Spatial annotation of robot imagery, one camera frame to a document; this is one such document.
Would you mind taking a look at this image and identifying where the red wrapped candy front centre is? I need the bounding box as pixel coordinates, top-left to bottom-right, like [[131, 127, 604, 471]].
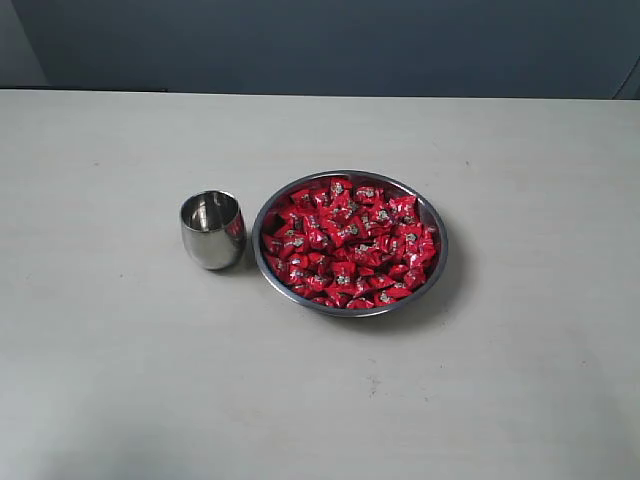
[[331, 262, 357, 291]]

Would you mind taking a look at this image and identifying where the stainless steel cup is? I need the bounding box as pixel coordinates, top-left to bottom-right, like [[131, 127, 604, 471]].
[[179, 190, 247, 271]]

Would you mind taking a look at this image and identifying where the red wrapped candy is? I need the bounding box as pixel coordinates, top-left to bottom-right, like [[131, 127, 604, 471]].
[[388, 195, 417, 219], [373, 286, 412, 307], [329, 177, 352, 199], [283, 231, 309, 252], [331, 262, 357, 291]]

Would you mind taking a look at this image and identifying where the red wrapped candy upper right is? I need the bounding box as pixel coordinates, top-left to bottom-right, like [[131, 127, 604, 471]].
[[388, 195, 417, 219]]

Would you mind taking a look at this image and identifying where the red wrapped candy front right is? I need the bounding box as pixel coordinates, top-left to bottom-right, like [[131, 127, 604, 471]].
[[373, 286, 412, 307]]

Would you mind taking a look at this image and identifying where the stainless steel bowl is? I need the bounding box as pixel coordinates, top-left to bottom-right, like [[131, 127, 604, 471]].
[[251, 170, 449, 319]]

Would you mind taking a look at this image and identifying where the red wrapped candy top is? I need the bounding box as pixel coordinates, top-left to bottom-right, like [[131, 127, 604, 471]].
[[329, 177, 352, 199]]

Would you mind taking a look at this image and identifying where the red wrapped candy left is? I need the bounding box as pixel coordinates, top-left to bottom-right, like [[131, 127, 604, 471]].
[[283, 231, 309, 252]]

